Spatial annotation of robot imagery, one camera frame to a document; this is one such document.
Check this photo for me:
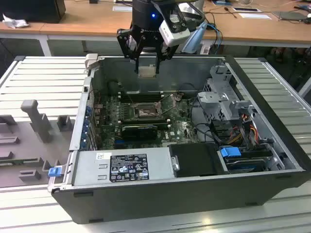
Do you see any installed RAM stick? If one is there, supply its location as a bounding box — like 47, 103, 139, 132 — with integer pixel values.
121, 125, 158, 141

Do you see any blue cable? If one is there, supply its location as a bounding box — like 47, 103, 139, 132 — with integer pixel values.
206, 21, 224, 50

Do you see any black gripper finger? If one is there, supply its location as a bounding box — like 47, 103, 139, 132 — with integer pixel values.
155, 43, 180, 75
116, 28, 144, 74

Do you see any grey power supply unit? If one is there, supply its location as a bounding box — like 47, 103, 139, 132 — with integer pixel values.
72, 147, 176, 187

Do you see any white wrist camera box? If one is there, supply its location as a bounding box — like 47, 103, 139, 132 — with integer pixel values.
159, 14, 190, 47

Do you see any silver metal drive cage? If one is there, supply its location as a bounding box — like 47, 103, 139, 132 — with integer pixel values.
196, 64, 258, 127

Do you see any crumpled white paper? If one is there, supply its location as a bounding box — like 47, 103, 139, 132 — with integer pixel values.
2, 13, 30, 29

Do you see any dark grey pad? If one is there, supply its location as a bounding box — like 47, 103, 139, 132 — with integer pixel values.
272, 11, 311, 23

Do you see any black wire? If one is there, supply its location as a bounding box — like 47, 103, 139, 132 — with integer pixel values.
190, 97, 219, 144

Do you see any black plastic drive cover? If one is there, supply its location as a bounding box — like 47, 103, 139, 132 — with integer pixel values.
168, 143, 230, 177

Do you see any CPU socket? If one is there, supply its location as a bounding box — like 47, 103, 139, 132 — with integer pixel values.
130, 101, 166, 120

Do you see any green motherboard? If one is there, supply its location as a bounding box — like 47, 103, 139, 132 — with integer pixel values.
93, 92, 197, 150

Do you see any black open PC case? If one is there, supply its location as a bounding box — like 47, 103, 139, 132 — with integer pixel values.
47, 54, 311, 225

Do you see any black computer box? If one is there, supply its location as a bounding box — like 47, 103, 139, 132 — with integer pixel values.
14, 0, 67, 24

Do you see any blue disk carrier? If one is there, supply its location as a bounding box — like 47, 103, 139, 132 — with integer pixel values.
220, 146, 273, 173

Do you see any grey parts rack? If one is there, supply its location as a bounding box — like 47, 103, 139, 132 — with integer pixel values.
0, 99, 75, 189

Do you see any square CPU chip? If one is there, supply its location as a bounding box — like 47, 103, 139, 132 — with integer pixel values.
138, 65, 156, 79

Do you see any wooden desk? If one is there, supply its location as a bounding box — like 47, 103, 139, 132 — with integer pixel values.
0, 0, 311, 49

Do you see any yellow red wire bundle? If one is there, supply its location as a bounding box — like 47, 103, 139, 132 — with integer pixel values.
228, 114, 259, 146

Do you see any blue card retainer strip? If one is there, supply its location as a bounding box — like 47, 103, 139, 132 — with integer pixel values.
82, 105, 92, 150

